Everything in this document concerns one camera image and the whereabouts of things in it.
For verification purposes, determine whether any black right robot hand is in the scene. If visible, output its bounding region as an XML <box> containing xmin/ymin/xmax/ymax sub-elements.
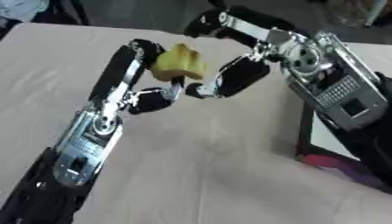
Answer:
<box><xmin>182</xmin><ymin>5</ymin><xmax>312</xmax><ymax>100</ymax></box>

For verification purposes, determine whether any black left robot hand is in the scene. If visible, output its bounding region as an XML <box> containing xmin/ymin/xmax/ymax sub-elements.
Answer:
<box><xmin>87</xmin><ymin>38</ymin><xmax>187</xmax><ymax>116</ymax></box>

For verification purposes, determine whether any yellow toy fruit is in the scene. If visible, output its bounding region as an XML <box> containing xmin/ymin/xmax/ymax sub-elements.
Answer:
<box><xmin>148</xmin><ymin>43</ymin><xmax>208</xmax><ymax>82</ymax></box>

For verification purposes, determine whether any black box with white inside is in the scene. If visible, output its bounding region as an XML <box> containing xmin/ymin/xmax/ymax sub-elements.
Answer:
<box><xmin>294</xmin><ymin>101</ymin><xmax>392</xmax><ymax>194</ymax></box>

